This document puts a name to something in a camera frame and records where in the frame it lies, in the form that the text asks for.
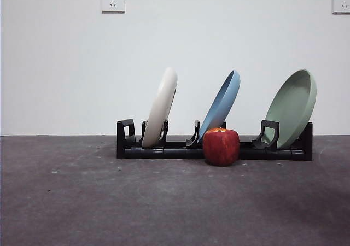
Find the red apple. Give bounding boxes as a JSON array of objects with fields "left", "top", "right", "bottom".
[{"left": 202, "top": 127, "right": 241, "bottom": 167}]

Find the green plate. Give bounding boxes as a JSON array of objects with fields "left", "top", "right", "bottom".
[{"left": 264, "top": 69, "right": 318, "bottom": 150}]

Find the cream yellow plate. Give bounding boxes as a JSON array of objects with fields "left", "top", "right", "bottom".
[{"left": 142, "top": 67, "right": 178, "bottom": 149}]

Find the white wall socket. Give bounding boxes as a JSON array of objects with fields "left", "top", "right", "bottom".
[
  {"left": 102, "top": 0, "right": 126, "bottom": 14},
  {"left": 332, "top": 0, "right": 350, "bottom": 14}
]

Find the blue plate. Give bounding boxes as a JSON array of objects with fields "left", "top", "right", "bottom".
[{"left": 199, "top": 69, "right": 241, "bottom": 138}]

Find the black plate rack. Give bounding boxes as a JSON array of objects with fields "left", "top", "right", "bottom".
[{"left": 116, "top": 118, "right": 314, "bottom": 161}]

